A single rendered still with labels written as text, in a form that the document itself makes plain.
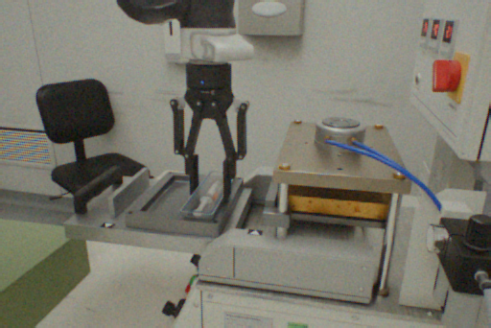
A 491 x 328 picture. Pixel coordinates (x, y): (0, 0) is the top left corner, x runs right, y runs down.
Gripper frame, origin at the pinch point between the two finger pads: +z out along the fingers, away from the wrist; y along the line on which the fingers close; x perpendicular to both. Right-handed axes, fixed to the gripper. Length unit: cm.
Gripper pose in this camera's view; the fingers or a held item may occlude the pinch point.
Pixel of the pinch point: (210, 177)
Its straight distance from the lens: 73.0
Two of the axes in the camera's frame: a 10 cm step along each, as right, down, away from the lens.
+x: -2.3, 3.5, -9.1
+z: -0.1, 9.3, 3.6
